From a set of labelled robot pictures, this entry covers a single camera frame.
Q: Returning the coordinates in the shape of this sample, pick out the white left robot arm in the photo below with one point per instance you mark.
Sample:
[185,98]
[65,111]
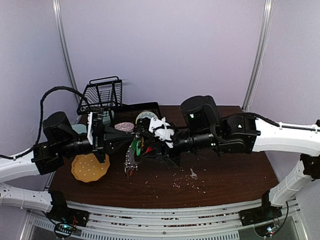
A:
[89,151]

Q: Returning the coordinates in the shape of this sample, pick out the yellow dotted plate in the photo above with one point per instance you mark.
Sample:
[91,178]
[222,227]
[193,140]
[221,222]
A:
[86,168]

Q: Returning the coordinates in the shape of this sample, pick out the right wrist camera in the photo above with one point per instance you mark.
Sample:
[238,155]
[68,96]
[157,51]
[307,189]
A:
[160,129]

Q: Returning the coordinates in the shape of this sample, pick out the red handled keyring with keys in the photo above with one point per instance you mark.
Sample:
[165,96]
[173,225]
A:
[130,164]

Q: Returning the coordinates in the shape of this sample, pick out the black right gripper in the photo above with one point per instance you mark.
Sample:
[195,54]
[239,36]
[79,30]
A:
[165,150]

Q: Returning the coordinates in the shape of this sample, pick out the left aluminium frame post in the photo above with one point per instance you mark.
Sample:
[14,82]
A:
[63,42]

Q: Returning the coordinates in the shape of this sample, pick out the pink patterned bowl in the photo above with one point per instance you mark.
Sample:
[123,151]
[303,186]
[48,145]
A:
[125,126]

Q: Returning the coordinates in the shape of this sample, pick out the aluminium frame post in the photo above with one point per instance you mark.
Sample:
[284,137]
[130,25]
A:
[63,42]
[260,51]

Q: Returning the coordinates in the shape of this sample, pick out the green tagged key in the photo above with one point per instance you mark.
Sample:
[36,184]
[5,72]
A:
[136,146]

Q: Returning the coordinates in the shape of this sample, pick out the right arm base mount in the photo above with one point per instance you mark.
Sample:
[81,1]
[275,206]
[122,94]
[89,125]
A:
[263,213]

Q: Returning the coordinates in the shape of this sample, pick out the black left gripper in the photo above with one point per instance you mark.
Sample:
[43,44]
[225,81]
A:
[109,137]

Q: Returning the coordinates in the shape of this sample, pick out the light blue plate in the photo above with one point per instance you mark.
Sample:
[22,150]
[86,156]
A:
[79,128]

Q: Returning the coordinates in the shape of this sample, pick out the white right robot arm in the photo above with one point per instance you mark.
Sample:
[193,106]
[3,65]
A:
[239,133]

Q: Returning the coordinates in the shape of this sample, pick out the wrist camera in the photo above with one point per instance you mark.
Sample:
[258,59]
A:
[94,123]
[160,129]

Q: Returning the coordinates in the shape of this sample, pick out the loose silver key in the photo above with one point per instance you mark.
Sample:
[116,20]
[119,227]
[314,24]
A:
[193,175]

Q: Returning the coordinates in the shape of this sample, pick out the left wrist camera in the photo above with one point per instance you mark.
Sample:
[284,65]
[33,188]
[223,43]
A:
[94,123]

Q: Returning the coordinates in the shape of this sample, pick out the black wire dish rack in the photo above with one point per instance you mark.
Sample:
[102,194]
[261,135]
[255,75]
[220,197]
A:
[107,94]

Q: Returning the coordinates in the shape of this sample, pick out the right aluminium frame post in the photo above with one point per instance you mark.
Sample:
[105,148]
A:
[260,51]

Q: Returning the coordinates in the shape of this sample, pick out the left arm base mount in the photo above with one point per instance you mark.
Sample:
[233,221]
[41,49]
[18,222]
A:
[65,219]

